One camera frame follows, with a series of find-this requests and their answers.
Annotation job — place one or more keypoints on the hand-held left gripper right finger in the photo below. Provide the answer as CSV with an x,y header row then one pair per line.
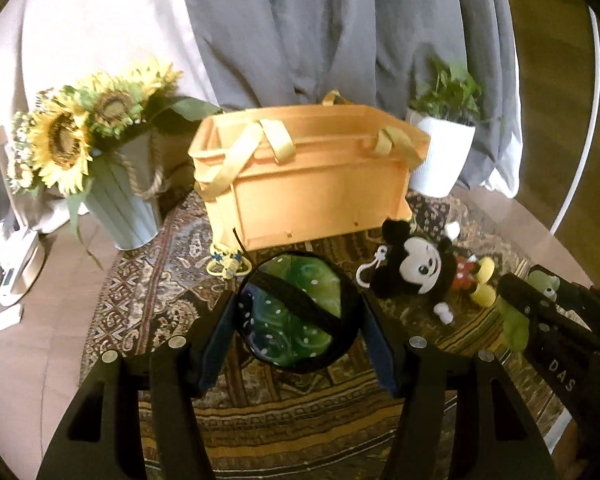
x,y
380,350

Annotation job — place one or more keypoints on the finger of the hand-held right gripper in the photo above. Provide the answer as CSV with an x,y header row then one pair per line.
x,y
590,310
522,300

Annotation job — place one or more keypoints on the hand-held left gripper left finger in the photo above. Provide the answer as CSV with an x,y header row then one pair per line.
x,y
217,340

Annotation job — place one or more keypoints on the green plush toy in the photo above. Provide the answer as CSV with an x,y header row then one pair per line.
x,y
517,327

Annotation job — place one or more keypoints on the round black green pouch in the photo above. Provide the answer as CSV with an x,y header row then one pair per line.
x,y
280,345

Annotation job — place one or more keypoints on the orange storage basket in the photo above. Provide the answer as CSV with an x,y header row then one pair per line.
x,y
310,195

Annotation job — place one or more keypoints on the black mouse plush toy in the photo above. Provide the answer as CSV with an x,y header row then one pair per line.
x,y
420,265

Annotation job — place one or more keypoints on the patterned brown rug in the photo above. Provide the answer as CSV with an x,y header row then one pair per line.
x,y
290,425

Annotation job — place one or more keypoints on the white plant pot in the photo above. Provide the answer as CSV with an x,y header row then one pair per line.
x,y
442,155

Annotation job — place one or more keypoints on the grey ribbed vase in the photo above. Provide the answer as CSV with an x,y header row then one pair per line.
x,y
122,200

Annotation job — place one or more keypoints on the white curved hoop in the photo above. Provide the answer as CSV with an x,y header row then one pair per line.
x,y
587,125

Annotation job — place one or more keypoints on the white device on table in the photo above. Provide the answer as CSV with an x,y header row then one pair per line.
x,y
19,270

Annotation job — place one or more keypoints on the white flat card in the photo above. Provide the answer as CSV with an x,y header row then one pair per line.
x,y
4,320

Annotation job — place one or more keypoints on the green leafy plant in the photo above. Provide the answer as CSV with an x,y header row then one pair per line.
x,y
452,90

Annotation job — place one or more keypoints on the sunflower bouquet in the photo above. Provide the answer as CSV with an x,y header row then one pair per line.
x,y
59,135

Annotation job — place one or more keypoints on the wide grey curtain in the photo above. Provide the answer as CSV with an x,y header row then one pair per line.
x,y
330,35

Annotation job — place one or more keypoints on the beige curtain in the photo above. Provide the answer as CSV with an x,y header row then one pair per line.
x,y
104,20

